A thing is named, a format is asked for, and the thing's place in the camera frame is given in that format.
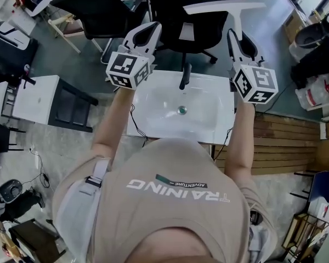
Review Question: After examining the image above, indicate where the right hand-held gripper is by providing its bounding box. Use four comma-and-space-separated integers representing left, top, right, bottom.
226, 28, 280, 104

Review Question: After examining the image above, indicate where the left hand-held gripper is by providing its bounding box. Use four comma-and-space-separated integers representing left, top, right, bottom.
105, 21, 162, 90

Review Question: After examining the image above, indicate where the white squeegee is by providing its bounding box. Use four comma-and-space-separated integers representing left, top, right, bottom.
183, 0, 268, 42

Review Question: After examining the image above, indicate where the person's left forearm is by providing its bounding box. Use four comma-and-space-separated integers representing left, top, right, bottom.
91, 87, 135, 173

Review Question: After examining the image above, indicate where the person's right forearm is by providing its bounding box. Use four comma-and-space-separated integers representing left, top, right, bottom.
224, 101, 258, 185

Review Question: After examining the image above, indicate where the black office chair with headrest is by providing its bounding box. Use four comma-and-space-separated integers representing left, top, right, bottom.
128, 0, 249, 65

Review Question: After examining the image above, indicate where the black mesh chair chrome base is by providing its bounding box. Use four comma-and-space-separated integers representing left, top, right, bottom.
49, 0, 152, 66

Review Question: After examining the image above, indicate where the black sink faucet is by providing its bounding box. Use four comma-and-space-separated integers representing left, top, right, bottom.
178, 62, 193, 91

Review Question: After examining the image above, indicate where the open cardboard box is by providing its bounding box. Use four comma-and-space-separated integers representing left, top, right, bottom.
283, 9, 311, 45

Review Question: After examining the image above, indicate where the black round bin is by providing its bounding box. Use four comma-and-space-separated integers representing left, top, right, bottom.
294, 22, 329, 49

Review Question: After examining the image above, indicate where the light wooden chair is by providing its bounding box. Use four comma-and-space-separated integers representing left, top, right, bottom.
47, 13, 104, 55

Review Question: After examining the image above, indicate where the black bag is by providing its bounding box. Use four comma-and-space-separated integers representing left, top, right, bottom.
290, 33, 329, 90

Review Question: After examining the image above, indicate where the clear plastic bag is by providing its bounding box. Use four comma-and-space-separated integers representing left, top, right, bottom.
294, 72, 329, 111

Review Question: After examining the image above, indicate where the white sink basin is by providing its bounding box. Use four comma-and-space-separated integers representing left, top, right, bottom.
126, 69, 235, 147

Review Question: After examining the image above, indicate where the wooden slat deck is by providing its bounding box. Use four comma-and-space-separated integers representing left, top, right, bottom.
213, 113, 324, 177

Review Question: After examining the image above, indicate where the round white table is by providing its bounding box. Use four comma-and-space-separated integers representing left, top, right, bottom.
29, 0, 59, 18

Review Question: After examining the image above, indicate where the blue chair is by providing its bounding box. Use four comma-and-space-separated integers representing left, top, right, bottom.
290, 169, 329, 211

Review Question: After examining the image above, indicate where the person's beige shirt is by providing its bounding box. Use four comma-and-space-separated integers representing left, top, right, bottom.
52, 138, 278, 263

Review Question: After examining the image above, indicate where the black stool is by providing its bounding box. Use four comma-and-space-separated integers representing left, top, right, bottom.
0, 123, 27, 153

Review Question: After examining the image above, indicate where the dark wooden table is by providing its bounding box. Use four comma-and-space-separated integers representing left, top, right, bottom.
8, 219, 67, 263

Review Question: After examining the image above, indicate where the black power cable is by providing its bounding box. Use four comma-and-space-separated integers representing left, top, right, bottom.
262, 82, 296, 115

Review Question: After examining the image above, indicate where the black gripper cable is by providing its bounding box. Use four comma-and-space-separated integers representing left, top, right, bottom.
129, 105, 149, 148
213, 127, 234, 162

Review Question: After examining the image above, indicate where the white side table black frame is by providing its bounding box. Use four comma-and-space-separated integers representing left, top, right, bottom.
12, 75, 100, 134

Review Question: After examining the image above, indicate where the grey backpack strap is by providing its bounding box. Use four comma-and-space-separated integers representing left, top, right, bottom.
78, 157, 112, 196
247, 209, 264, 252

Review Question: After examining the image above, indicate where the thin floor cable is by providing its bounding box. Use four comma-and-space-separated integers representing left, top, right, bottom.
29, 147, 51, 189

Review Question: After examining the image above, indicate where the wooden frame rack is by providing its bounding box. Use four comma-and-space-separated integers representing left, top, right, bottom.
281, 211, 329, 260

